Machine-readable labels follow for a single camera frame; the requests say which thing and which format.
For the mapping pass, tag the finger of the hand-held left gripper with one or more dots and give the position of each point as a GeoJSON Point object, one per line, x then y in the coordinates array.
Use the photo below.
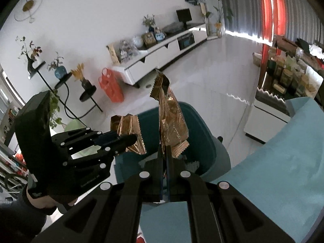
{"type": "Point", "coordinates": [101, 157]}
{"type": "Point", "coordinates": [108, 138]}

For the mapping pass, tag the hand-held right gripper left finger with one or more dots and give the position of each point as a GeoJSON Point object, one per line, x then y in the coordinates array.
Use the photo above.
{"type": "Point", "coordinates": [157, 179]}

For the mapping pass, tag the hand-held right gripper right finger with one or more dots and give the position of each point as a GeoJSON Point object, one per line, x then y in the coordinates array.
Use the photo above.
{"type": "Point", "coordinates": [176, 181]}

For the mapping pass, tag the copper foil snack wrapper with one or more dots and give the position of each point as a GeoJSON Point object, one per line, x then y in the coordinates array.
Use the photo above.
{"type": "Point", "coordinates": [174, 121]}
{"type": "Point", "coordinates": [129, 127]}

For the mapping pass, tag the teal plastic trash bin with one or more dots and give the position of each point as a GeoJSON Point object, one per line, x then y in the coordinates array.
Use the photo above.
{"type": "Point", "coordinates": [202, 136]}

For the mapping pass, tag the person's left hand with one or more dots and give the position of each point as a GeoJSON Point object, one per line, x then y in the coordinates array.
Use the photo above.
{"type": "Point", "coordinates": [41, 205]}

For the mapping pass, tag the green trailing plant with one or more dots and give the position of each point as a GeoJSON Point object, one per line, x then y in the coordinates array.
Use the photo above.
{"type": "Point", "coordinates": [54, 108]}

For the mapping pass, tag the cluttered metal shelf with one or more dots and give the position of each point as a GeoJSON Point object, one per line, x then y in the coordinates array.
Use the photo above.
{"type": "Point", "coordinates": [12, 172]}

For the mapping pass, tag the black metal plant stand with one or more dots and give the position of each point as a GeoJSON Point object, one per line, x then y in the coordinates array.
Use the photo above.
{"type": "Point", "coordinates": [87, 96]}

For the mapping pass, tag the red plastic bag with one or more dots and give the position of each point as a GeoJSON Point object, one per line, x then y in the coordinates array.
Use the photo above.
{"type": "Point", "coordinates": [112, 86]}

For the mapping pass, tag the dark vase with yellow flowers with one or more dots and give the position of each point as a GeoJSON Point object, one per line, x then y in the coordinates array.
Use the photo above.
{"type": "Point", "coordinates": [84, 82]}

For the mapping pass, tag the blue vase with plant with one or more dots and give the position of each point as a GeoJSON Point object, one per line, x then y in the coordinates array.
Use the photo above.
{"type": "Point", "coordinates": [60, 72]}

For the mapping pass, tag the black vase with red flowers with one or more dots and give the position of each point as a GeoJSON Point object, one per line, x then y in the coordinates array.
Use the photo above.
{"type": "Point", "coordinates": [31, 63]}

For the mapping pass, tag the wooden plaque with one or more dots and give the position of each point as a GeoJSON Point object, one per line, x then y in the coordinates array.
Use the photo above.
{"type": "Point", "coordinates": [114, 55]}

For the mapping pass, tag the white black tv cabinet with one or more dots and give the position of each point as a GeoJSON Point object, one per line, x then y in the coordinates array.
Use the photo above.
{"type": "Point", "coordinates": [151, 60]}

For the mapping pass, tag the glass ornament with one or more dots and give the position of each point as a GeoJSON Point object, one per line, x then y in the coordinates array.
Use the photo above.
{"type": "Point", "coordinates": [127, 50]}

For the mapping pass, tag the white ceramic jar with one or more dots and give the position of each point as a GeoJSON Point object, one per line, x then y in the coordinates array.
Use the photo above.
{"type": "Point", "coordinates": [138, 41]}

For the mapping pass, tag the blue grey printed tablecloth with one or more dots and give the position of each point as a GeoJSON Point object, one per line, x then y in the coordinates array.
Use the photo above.
{"type": "Point", "coordinates": [278, 169]}

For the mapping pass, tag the white side cabinet with snacks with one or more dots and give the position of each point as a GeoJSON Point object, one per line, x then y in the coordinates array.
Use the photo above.
{"type": "Point", "coordinates": [268, 108]}

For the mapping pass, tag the dried flowers in vase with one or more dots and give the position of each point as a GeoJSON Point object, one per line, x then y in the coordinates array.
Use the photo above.
{"type": "Point", "coordinates": [149, 22]}

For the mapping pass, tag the grey stone tray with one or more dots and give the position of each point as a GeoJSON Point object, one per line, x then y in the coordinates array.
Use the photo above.
{"type": "Point", "coordinates": [173, 27]}

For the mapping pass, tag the black monitor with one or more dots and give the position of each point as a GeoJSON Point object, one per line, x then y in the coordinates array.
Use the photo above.
{"type": "Point", "coordinates": [184, 15]}

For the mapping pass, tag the woven floor basket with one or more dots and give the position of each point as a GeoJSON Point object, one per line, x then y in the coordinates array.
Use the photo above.
{"type": "Point", "coordinates": [257, 59]}

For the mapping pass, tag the cluster of jars and packets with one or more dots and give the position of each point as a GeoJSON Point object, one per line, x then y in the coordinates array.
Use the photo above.
{"type": "Point", "coordinates": [288, 73]}

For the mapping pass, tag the tall leafy plant in vase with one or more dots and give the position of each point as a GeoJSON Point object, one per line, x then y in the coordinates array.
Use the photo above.
{"type": "Point", "coordinates": [220, 10]}

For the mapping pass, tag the white paper bag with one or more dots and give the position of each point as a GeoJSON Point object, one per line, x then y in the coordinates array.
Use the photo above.
{"type": "Point", "coordinates": [313, 78]}

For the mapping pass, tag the brown cardboard box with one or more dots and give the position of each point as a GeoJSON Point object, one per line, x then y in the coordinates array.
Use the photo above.
{"type": "Point", "coordinates": [284, 44]}

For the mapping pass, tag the grey and orange curtain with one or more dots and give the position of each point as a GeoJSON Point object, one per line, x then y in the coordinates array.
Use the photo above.
{"type": "Point", "coordinates": [238, 7]}
{"type": "Point", "coordinates": [296, 7]}

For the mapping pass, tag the black cloth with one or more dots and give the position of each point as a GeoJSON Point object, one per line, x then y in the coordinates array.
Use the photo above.
{"type": "Point", "coordinates": [305, 45]}

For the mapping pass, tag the white cloth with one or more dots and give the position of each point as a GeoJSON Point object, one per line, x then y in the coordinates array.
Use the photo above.
{"type": "Point", "coordinates": [317, 50]}

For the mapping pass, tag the wooden picture frame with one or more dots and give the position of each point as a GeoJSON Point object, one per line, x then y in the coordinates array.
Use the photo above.
{"type": "Point", "coordinates": [148, 40]}

